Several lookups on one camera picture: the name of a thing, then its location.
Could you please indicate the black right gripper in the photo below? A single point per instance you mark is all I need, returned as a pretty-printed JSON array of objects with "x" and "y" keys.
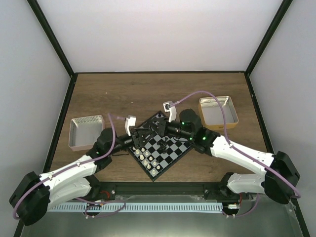
[{"x": 162, "y": 129}]

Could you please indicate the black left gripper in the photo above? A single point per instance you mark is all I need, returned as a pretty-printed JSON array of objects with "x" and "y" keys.
[{"x": 147, "y": 132}]

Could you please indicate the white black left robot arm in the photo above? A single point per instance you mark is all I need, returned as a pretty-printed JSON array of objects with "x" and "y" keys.
[{"x": 36, "y": 194}]

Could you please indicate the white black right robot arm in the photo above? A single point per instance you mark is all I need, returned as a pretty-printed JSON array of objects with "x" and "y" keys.
[{"x": 272, "y": 174}]

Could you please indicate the pile of black chess pieces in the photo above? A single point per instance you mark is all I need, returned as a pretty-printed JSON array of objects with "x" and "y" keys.
[{"x": 162, "y": 146}]

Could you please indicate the black white chess board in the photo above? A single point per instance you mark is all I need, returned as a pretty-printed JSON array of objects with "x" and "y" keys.
[{"x": 159, "y": 154}]

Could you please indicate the gold metal tin box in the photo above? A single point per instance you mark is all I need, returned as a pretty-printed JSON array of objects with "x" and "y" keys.
[{"x": 211, "y": 114}]

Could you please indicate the silver pink tin lid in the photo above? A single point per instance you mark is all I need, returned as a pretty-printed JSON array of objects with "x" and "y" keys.
[{"x": 84, "y": 132}]

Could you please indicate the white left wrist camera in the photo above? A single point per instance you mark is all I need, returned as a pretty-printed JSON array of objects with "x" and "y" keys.
[{"x": 130, "y": 121}]

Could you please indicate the black aluminium frame rail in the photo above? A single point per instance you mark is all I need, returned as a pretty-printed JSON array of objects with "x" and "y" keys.
[{"x": 158, "y": 188}]

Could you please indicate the light blue cable duct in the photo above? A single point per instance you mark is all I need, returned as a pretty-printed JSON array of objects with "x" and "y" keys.
[{"x": 151, "y": 207}]

